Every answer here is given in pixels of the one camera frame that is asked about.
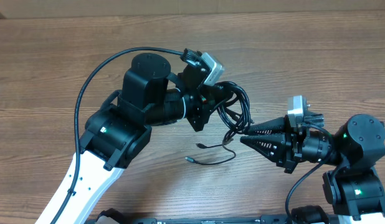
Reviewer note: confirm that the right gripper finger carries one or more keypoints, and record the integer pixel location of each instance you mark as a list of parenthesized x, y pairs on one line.
[(274, 126), (270, 146)]

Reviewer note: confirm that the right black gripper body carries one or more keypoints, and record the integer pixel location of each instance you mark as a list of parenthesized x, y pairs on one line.
[(293, 154)]

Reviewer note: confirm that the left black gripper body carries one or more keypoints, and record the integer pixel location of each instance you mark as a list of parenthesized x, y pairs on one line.
[(195, 112)]

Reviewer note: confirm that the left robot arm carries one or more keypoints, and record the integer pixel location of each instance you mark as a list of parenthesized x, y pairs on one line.
[(151, 95)]

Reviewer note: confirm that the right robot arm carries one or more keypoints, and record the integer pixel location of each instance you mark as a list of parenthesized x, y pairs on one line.
[(353, 188)]

